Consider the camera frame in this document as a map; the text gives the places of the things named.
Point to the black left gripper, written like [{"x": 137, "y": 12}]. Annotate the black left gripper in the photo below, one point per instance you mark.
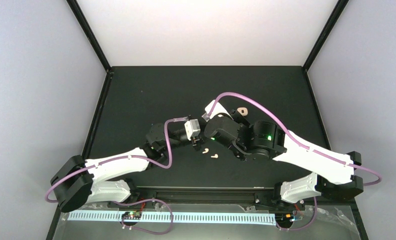
[{"x": 195, "y": 140}]

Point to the small beige square case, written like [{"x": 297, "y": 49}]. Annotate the small beige square case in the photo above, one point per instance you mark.
[{"x": 243, "y": 111}]

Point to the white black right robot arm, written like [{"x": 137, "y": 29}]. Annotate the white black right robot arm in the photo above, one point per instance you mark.
[{"x": 331, "y": 174}]

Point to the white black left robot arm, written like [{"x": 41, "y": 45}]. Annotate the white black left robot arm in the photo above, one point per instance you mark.
[{"x": 82, "y": 181}]

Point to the small green circuit board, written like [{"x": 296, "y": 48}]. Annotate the small green circuit board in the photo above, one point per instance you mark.
[{"x": 131, "y": 216}]

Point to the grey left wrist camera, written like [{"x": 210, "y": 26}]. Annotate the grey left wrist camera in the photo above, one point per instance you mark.
[{"x": 192, "y": 128}]

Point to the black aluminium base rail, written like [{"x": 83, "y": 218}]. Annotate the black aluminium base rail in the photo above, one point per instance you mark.
[{"x": 261, "y": 198}]

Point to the light blue slotted cable duct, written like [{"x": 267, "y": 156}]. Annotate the light blue slotted cable duct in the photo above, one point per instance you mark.
[{"x": 266, "y": 219}]

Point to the black left frame post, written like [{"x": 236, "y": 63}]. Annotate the black left frame post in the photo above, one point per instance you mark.
[{"x": 87, "y": 30}]

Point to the black frame post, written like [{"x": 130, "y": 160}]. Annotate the black frame post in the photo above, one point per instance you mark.
[
  {"x": 325, "y": 32},
  {"x": 87, "y": 30}
]

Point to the black right frame post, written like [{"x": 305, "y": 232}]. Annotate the black right frame post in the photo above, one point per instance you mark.
[{"x": 325, "y": 32}]

